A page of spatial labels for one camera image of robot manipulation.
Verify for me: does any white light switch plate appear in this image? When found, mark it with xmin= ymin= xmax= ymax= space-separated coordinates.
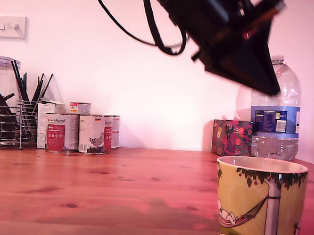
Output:
xmin=0 ymin=15 xmax=28 ymax=41

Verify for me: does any thin black cable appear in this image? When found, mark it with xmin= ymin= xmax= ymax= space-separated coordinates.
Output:
xmin=87 ymin=0 xmax=161 ymax=47

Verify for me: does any white carton box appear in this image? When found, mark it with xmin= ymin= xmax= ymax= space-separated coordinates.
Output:
xmin=35 ymin=99 xmax=66 ymax=150

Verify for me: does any thick black looped cable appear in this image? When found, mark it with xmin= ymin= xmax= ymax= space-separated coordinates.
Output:
xmin=138 ymin=0 xmax=191 ymax=57

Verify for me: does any black chopstick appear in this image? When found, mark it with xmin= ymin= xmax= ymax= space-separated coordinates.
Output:
xmin=35 ymin=72 xmax=45 ymax=103
xmin=8 ymin=60 xmax=28 ymax=102
xmin=11 ymin=59 xmax=32 ymax=102
xmin=40 ymin=73 xmax=54 ymax=102
xmin=31 ymin=74 xmax=42 ymax=103
xmin=22 ymin=72 xmax=28 ymax=102

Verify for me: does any large clear water bottle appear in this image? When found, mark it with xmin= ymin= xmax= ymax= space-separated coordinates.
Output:
xmin=247 ymin=53 xmax=305 ymax=162

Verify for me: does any yellow illustrated hammock mug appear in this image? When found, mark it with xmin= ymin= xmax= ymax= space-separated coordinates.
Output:
xmin=212 ymin=154 xmax=311 ymax=235

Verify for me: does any floral tissue box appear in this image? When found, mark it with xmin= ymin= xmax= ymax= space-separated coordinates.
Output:
xmin=211 ymin=118 xmax=254 ymax=158

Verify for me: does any chicken print pet food can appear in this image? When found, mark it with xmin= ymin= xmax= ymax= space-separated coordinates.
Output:
xmin=77 ymin=113 xmax=114 ymax=156

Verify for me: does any red label pet food can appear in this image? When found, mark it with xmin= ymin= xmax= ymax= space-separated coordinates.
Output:
xmin=44 ymin=112 xmax=81 ymax=155

